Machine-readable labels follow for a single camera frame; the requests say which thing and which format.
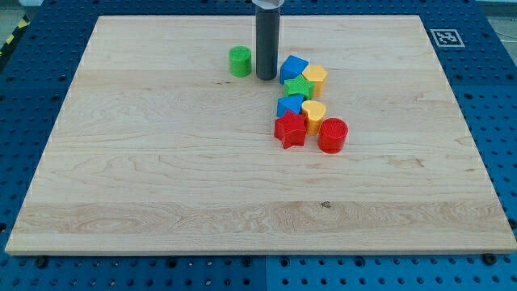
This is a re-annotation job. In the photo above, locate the blue cube block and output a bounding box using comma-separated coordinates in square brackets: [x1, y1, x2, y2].
[280, 55, 309, 85]

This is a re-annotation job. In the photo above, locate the yellow hexagon block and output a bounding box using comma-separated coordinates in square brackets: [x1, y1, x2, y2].
[302, 65, 328, 97]

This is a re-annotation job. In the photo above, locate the red star block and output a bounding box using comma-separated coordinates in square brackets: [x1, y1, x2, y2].
[274, 110, 306, 149]

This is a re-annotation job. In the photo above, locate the blue triangle block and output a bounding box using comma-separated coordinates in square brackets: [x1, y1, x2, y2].
[276, 95, 305, 118]

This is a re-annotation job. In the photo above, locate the yellow heart block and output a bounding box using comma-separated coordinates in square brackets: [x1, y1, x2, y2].
[301, 100, 326, 135]

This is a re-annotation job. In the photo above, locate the green star block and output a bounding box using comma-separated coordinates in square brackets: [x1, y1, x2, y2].
[284, 74, 314, 100]

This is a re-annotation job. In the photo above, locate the red cylinder block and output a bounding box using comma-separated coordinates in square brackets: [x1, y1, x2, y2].
[317, 117, 348, 154]

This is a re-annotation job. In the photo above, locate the green cylinder block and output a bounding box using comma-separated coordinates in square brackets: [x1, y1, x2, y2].
[229, 46, 251, 78]

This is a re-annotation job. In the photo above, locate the wooden board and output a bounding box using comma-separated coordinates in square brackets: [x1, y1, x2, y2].
[6, 15, 516, 255]

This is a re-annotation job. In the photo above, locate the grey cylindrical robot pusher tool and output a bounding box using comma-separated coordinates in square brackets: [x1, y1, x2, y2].
[252, 0, 284, 81]

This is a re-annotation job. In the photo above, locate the white fiducial marker tag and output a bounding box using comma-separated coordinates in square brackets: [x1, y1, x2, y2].
[430, 28, 464, 48]

